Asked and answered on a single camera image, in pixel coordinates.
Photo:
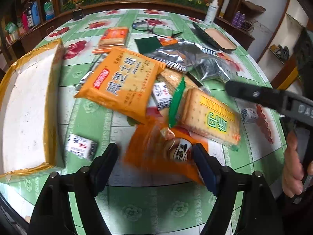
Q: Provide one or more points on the green-edged cracker pack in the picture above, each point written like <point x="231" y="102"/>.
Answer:
<point x="172" y="79"/>

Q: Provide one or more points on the purple bottles on shelf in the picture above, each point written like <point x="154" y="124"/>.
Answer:
<point x="238" y="19"/>

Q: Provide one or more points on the white foam box yellow tape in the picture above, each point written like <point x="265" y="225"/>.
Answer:
<point x="30" y="142"/>

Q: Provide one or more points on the person's right hand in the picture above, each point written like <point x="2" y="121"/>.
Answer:
<point x="293" y="170"/>

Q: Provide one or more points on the orange snack bag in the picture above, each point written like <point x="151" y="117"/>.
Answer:
<point x="157" y="148"/>

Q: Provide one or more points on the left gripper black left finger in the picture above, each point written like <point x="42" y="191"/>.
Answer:
<point x="52" y="213"/>

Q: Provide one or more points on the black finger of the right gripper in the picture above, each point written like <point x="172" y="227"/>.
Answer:
<point x="277" y="100"/>

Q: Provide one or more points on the white candy right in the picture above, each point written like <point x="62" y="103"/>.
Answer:
<point x="249" y="115"/>

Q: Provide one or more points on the small dark bottle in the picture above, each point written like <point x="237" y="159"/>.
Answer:
<point x="78" y="12"/>

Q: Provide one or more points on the silver foil snack bag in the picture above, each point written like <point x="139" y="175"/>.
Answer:
<point x="186" y="56"/>

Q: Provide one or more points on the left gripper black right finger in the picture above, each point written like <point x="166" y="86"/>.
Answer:
<point x="259" y="213"/>

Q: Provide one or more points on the white candy centre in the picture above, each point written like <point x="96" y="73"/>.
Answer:
<point x="161" y="96"/>

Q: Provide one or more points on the black eyeglasses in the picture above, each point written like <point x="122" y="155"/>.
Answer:
<point x="160" y="30"/>

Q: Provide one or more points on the yellow Weidan cracker pack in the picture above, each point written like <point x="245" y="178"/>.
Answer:
<point x="198" y="112"/>

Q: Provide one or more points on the small orange cracker pack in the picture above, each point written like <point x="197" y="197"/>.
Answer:
<point x="112" y="37"/>

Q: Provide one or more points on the small orange torn wrapper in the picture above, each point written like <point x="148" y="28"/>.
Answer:
<point x="167" y="41"/>

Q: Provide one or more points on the orange cheese biscuit pack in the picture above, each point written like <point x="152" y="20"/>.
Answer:
<point x="123" y="82"/>

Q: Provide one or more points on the open glasses case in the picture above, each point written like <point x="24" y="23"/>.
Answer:
<point x="215" y="38"/>

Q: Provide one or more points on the white spray bottle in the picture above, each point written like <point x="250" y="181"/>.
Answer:
<point x="211" y="12"/>

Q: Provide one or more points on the white candy near box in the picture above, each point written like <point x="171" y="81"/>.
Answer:
<point x="82" y="147"/>

